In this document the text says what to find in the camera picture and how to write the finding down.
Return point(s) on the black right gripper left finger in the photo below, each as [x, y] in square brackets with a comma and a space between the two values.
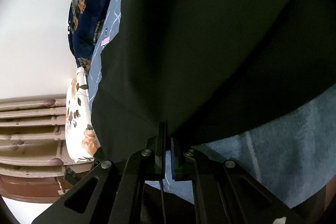
[112, 192]

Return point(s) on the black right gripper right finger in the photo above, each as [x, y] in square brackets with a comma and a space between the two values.
[224, 192]

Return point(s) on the black pants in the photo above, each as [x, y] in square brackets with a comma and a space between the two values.
[210, 50]

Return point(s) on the white floral pillow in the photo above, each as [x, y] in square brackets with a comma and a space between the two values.
[81, 140]

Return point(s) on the brown wooden headboard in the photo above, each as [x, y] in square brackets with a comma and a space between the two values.
[34, 155]

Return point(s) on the blue checked bedsheet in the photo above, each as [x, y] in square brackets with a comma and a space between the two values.
[283, 147]

